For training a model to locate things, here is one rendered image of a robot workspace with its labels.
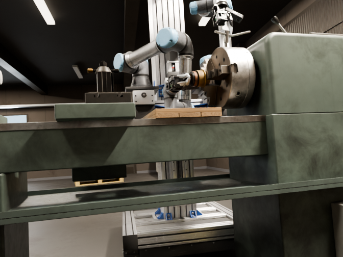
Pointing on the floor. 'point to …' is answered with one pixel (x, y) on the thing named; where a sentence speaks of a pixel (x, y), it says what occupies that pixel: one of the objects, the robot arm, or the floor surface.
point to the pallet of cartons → (98, 182)
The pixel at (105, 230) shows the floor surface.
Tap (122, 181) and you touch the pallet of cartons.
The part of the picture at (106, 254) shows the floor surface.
